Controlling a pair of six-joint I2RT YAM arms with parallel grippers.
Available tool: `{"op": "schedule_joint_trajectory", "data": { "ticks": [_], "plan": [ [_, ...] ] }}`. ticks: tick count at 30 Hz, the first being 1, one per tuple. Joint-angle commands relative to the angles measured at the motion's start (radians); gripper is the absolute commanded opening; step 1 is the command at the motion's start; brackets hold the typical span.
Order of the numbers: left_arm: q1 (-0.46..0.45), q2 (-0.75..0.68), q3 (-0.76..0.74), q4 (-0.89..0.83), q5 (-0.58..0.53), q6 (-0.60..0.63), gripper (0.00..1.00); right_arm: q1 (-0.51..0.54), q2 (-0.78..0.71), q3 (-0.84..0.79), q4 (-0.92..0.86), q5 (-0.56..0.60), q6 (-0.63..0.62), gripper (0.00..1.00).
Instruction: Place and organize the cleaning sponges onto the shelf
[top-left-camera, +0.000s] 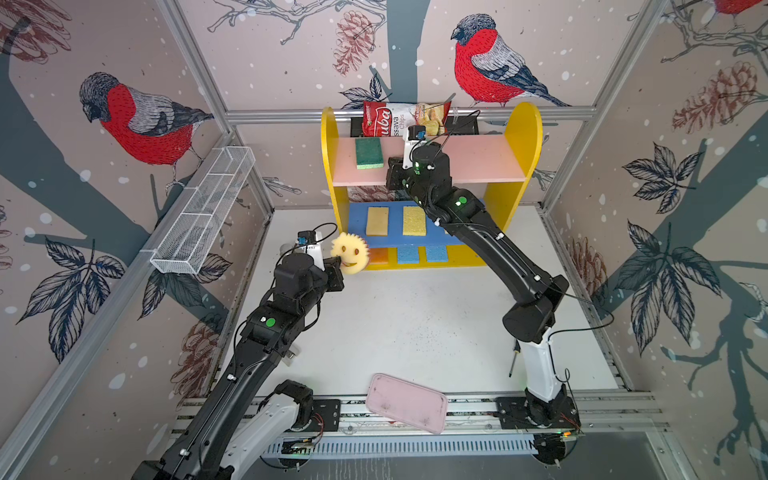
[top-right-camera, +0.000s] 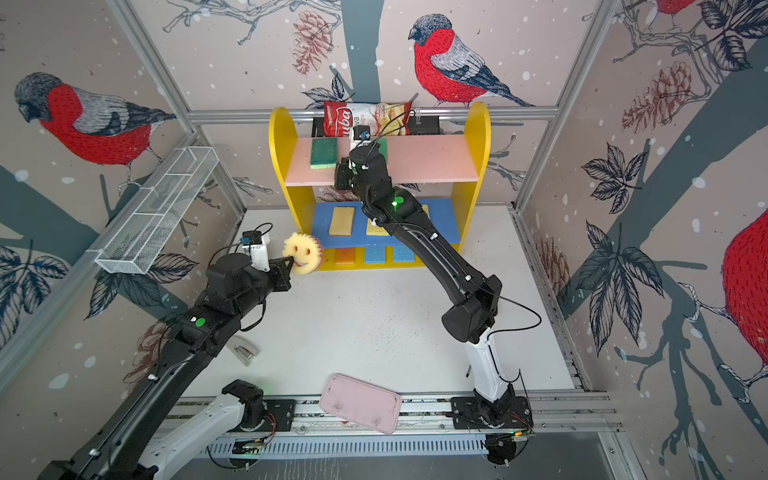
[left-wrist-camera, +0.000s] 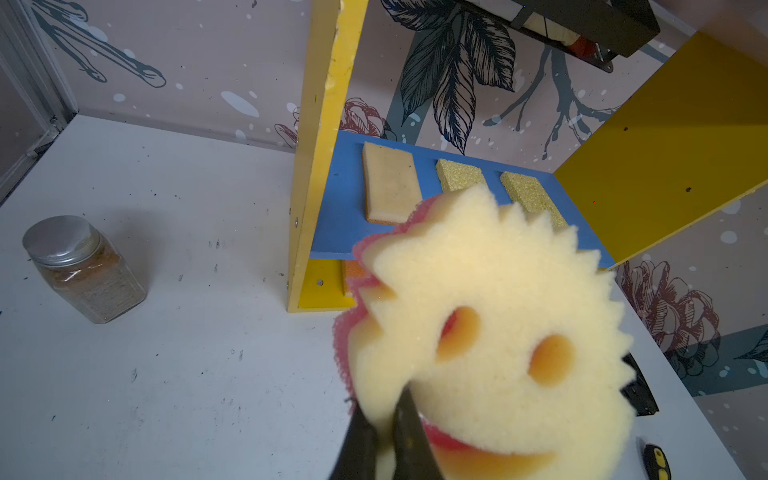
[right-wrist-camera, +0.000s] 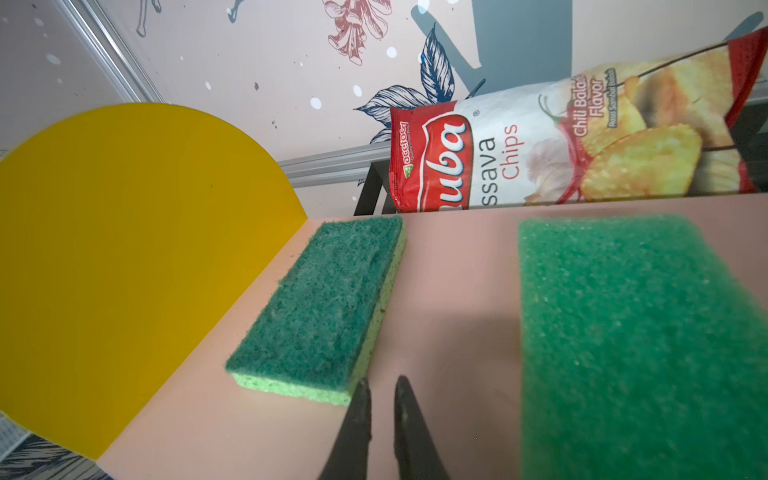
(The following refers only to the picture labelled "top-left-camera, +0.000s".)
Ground beige orange-backed sponge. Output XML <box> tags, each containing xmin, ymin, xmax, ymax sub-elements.
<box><xmin>366</xmin><ymin>207</ymin><xmax>389</xmax><ymax>237</ymax></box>

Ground orange rectangular sponge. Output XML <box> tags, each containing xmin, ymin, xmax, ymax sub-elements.
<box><xmin>369</xmin><ymin>248</ymin><xmax>389</xmax><ymax>265</ymax></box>

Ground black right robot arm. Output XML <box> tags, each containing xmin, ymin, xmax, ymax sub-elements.
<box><xmin>386</xmin><ymin>144</ymin><xmax>569</xmax><ymax>425</ymax></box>

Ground yellow shelf pink blue boards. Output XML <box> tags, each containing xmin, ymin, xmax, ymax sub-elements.
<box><xmin>321</xmin><ymin>103</ymin><xmax>543</xmax><ymax>271</ymax></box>

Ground yellow smiley round sponge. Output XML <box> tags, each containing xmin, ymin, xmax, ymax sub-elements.
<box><xmin>331</xmin><ymin>233</ymin><xmax>369</xmax><ymax>275</ymax></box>

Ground red chips bag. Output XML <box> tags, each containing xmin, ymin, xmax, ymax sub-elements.
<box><xmin>363</xmin><ymin>101</ymin><xmax>451</xmax><ymax>137</ymax></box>

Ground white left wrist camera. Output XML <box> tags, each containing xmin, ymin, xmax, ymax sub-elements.
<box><xmin>293</xmin><ymin>229</ymin><xmax>325</xmax><ymax>271</ymax></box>

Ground pink plastic tray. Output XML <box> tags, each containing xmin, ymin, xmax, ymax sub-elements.
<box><xmin>365</xmin><ymin>373</ymin><xmax>448</xmax><ymax>434</ymax></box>

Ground dark green scouring sponge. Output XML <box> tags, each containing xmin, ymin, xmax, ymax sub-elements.
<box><xmin>355</xmin><ymin>137</ymin><xmax>384</xmax><ymax>170</ymax></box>

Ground blue cellulose sponge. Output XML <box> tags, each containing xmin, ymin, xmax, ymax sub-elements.
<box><xmin>397</xmin><ymin>245</ymin><xmax>420</xmax><ymax>265</ymax></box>
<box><xmin>425</xmin><ymin>246</ymin><xmax>449</xmax><ymax>263</ymax></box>

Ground black yellow screwdriver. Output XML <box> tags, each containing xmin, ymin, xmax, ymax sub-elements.
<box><xmin>508</xmin><ymin>339</ymin><xmax>521</xmax><ymax>378</ymax></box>

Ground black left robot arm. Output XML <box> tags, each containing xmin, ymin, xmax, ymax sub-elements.
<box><xmin>132</xmin><ymin>251</ymin><xmax>344</xmax><ymax>479</ymax></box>

